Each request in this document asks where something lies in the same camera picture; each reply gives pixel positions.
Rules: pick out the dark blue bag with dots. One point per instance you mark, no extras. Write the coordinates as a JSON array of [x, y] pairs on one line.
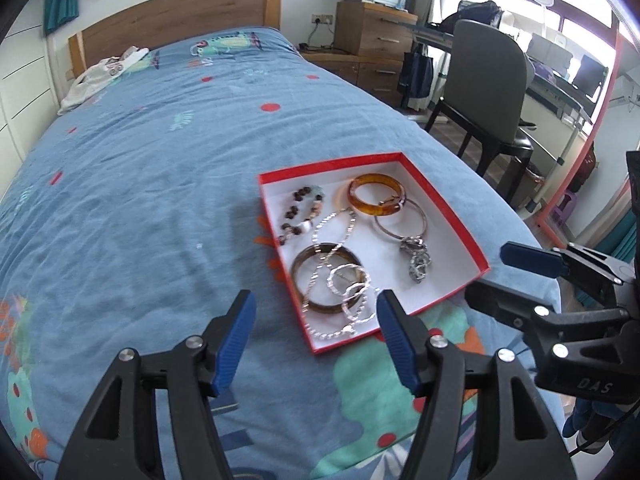
[[417, 75]]

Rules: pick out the amber bangle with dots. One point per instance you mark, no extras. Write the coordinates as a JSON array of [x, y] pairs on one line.
[[375, 178]]

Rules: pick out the blue printed bedsheet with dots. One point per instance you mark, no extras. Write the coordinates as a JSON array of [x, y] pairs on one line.
[[150, 185]]

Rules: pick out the red jewelry box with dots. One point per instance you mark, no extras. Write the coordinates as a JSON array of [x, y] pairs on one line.
[[450, 255]]

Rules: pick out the wooden nightstand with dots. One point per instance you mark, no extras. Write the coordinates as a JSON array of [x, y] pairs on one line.
[[370, 75]]

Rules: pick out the white wardrobe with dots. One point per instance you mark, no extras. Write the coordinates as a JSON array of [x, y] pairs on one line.
[[20, 85]]

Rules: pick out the dark brown bangle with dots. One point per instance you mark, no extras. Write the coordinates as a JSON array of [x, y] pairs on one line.
[[296, 277]]

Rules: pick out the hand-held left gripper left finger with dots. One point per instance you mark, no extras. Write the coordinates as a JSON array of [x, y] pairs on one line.
[[235, 340]]

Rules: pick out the wooden headboard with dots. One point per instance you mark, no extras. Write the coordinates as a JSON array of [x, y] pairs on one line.
[[175, 15]]

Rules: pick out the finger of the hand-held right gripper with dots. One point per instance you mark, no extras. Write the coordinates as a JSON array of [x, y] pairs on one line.
[[530, 260], [500, 302]]

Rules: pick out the white garment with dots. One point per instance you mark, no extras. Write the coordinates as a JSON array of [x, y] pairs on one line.
[[95, 80]]

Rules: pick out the pink framed mirror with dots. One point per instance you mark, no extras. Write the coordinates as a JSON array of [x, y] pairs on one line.
[[595, 125]]

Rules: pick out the wall socket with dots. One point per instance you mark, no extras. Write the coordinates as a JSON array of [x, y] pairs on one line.
[[321, 19]]

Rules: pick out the person's right hand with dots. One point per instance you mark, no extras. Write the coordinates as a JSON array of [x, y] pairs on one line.
[[580, 417]]

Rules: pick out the wooden drawer cabinet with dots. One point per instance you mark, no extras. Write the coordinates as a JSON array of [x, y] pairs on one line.
[[370, 30]]

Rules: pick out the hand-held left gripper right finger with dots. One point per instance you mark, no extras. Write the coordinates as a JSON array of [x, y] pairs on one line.
[[395, 340]]

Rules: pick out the dark backpack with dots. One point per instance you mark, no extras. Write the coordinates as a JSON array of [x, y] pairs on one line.
[[475, 12]]

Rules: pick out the grey chair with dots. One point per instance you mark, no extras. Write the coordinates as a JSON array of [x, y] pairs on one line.
[[485, 80]]

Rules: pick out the thin silver bangle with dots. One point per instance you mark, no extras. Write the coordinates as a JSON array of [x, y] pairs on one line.
[[426, 220]]

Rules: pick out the black monitor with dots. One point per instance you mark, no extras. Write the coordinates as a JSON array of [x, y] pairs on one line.
[[590, 77]]

